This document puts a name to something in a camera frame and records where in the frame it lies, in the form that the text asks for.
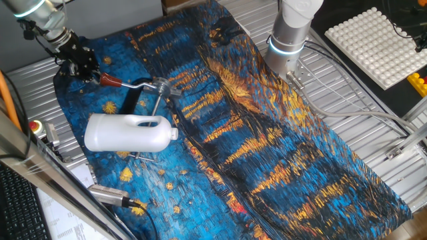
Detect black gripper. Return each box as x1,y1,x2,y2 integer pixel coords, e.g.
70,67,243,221
55,32,103,85

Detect white plastic jug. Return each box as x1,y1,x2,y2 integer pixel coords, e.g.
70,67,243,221
83,113,179,153

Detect metal lever with red handle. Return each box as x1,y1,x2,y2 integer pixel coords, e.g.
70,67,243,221
99,72,183,98

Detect red emergency stop button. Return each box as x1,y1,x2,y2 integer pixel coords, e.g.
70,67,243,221
28,119,61,148

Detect thin metal rod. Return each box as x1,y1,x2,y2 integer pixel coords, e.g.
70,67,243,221
132,95,163,162

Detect orange tube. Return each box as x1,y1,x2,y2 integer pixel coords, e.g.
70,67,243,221
0,69,23,131

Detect black keyboard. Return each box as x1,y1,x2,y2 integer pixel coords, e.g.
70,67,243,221
0,163,53,240

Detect printed paper sheet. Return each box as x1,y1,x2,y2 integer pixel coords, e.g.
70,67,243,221
35,163,111,240

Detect starry night painted cloth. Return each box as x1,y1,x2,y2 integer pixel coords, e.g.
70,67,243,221
53,0,413,240

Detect metal base mounting plate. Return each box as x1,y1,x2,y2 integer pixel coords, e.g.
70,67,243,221
283,59,316,89

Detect white studded baseplate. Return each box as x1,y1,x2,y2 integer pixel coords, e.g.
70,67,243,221
324,6,427,91

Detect aluminium profile strut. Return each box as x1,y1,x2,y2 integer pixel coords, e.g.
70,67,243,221
385,96,427,161

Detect yellow toy brick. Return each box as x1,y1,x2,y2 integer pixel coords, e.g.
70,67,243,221
406,72,427,98

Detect black clamp device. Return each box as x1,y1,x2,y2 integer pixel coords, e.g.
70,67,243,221
413,31,427,54

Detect thin black cable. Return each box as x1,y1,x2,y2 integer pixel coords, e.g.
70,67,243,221
0,69,33,161

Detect aluminium frame bar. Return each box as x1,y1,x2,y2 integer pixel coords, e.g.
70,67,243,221
0,109,134,240

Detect black camera cable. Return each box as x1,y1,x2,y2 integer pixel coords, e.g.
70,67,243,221
131,199,159,240

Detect black base cables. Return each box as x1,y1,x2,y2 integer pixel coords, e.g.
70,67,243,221
302,41,410,137

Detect grey base cable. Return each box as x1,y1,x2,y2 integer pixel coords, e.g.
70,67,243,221
286,71,427,141

